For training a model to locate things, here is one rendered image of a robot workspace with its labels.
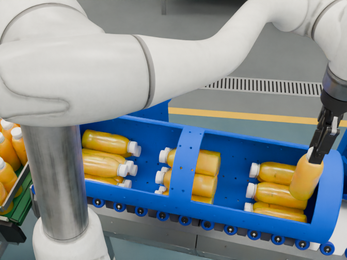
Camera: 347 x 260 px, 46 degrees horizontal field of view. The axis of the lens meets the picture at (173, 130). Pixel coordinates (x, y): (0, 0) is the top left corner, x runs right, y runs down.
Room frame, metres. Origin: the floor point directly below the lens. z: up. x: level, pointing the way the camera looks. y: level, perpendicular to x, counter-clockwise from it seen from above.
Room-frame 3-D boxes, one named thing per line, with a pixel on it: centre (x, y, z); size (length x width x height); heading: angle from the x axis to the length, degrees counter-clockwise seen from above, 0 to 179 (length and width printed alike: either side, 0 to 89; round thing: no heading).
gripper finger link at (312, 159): (0.60, -0.35, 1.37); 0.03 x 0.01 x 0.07; 75
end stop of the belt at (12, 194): (0.91, 0.53, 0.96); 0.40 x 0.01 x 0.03; 165
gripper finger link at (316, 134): (0.65, -0.36, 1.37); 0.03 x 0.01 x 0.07; 75
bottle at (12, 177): (0.82, 0.59, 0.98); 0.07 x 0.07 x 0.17
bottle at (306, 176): (0.63, -0.36, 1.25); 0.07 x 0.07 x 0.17
